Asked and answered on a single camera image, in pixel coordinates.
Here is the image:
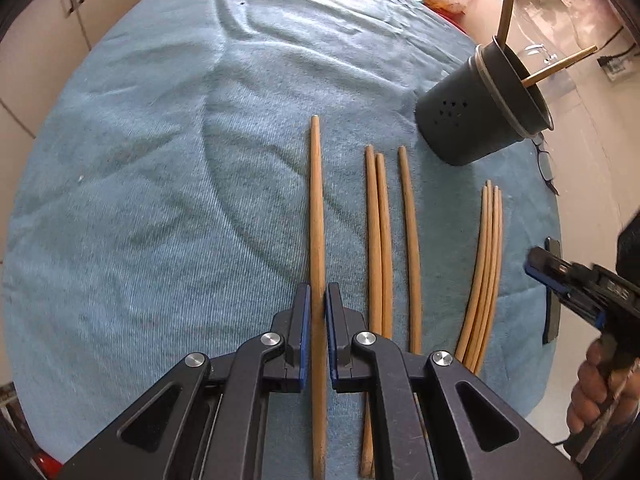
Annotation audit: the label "black power cable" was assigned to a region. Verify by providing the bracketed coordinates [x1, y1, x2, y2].
[597, 25, 626, 68]

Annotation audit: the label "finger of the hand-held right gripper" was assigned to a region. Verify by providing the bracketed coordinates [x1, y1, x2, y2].
[525, 246, 571, 289]
[550, 287, 607, 329]

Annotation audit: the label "glass mug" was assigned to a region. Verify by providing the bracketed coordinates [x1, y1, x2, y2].
[515, 7, 581, 96]

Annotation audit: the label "black flat slab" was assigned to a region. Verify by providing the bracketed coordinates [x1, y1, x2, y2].
[542, 236, 563, 345]

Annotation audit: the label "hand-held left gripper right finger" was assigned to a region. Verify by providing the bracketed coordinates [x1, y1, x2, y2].
[325, 282, 583, 480]

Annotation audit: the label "person's right hand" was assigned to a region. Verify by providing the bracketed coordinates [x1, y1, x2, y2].
[567, 340, 640, 434]

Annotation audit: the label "hanging clear plastic bags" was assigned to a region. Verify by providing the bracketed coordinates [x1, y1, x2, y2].
[520, 0, 631, 46]

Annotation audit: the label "wooden chopstick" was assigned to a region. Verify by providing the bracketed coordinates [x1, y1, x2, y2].
[520, 45, 599, 86]
[455, 186, 490, 358]
[495, 0, 518, 53]
[472, 190, 505, 377]
[396, 146, 423, 356]
[309, 115, 328, 480]
[467, 185, 500, 370]
[461, 180, 495, 363]
[359, 145, 382, 480]
[375, 153, 396, 341]

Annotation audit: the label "red plastic object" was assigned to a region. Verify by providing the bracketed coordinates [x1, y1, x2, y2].
[30, 452, 63, 478]

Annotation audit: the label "beige base cabinets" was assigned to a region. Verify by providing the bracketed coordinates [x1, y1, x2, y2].
[0, 0, 173, 176]

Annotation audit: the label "grey braided cable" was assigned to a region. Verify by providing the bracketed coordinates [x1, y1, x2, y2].
[572, 360, 640, 463]

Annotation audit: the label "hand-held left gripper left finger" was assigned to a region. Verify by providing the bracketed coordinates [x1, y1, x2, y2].
[60, 282, 313, 480]

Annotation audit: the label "black utensil holder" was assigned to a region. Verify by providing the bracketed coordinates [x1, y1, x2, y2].
[414, 37, 555, 167]

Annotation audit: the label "black eyeglasses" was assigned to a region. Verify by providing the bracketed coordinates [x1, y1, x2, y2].
[531, 135, 561, 196]

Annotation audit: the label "red plastic basin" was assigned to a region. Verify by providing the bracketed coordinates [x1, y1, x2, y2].
[430, 5, 468, 31]

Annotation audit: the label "blue towel cloth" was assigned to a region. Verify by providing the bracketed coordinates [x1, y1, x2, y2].
[2, 0, 563, 480]

